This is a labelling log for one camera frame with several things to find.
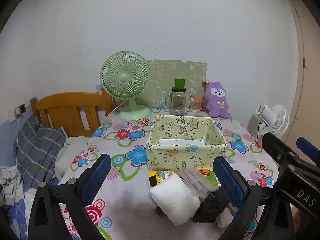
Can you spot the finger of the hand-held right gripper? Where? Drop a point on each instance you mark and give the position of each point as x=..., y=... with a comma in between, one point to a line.
x=308, y=150
x=277, y=147

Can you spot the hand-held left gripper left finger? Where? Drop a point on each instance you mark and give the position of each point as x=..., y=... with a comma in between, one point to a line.
x=96, y=177

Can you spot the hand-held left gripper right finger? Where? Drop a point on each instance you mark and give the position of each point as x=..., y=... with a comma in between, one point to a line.
x=230, y=182

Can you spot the green and orange tissue packet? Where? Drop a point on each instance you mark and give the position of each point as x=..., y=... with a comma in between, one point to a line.
x=206, y=172

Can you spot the clear plastic packet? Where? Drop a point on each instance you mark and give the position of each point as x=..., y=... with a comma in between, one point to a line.
x=197, y=183

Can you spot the pale green printed storage box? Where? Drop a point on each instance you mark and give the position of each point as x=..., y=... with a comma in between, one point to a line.
x=175, y=156

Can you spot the white standing fan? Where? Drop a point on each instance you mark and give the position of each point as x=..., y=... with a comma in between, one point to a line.
x=277, y=122

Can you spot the floral tablecloth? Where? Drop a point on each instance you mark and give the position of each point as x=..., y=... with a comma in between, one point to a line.
x=120, y=200

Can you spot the grey plaid pillow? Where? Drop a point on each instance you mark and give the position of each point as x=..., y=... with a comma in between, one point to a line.
x=37, y=150

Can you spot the beige door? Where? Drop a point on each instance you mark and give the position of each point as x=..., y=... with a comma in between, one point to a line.
x=307, y=80

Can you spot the purple plush toy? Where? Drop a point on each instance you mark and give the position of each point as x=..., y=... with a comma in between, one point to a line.
x=216, y=102

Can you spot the wooden headboard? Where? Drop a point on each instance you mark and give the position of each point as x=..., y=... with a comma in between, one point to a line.
x=62, y=102

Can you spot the cotton swab jar orange lid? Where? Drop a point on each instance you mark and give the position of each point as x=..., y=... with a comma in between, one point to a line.
x=194, y=106

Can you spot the blue bed sheet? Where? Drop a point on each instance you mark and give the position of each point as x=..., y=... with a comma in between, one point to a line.
x=17, y=212

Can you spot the grey and white cloth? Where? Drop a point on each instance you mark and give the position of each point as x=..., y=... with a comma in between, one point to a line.
x=10, y=182

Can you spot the glass jar with green lid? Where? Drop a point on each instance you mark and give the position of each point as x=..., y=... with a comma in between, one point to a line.
x=178, y=102

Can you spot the green desk fan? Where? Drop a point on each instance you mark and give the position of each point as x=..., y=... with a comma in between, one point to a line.
x=123, y=78

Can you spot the green printed cardboard sheet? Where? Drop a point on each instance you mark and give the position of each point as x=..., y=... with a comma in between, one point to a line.
x=175, y=70

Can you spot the wall outlet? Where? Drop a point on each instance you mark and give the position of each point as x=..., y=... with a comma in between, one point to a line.
x=17, y=110

